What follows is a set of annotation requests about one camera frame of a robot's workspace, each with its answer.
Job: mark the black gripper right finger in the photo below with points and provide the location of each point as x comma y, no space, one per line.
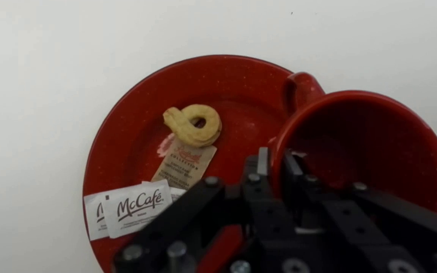
371,214

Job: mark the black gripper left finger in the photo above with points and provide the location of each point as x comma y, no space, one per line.
204,217

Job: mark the red round plate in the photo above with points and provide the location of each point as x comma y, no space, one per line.
137,126

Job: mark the white McCafe sugar packet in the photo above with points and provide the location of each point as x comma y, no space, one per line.
137,206
96,217

